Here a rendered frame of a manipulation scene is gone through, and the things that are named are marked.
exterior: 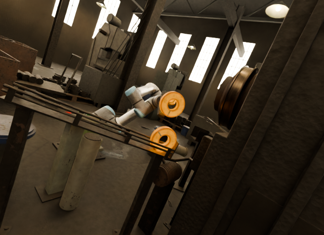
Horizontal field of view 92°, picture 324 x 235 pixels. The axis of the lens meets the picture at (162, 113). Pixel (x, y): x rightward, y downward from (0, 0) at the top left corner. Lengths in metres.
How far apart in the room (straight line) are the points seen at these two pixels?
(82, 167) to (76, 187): 0.15
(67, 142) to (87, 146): 0.18
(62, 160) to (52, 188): 0.22
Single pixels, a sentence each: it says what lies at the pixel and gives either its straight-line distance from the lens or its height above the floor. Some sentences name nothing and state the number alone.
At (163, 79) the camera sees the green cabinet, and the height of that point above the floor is 1.28.
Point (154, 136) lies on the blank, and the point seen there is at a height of 0.72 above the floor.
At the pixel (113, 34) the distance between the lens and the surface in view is 6.31.
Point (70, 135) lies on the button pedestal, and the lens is 1.19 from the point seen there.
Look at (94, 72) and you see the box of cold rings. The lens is 4.19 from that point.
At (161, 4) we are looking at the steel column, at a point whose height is 2.80.
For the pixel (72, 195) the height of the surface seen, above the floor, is 0.12.
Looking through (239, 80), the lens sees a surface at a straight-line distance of 1.10.
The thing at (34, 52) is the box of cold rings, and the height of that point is 0.69.
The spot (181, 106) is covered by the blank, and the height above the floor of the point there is 0.92.
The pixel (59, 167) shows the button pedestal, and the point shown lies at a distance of 1.31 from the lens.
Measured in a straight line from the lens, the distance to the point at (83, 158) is 1.12.
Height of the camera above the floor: 0.96
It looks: 8 degrees down
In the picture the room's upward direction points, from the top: 22 degrees clockwise
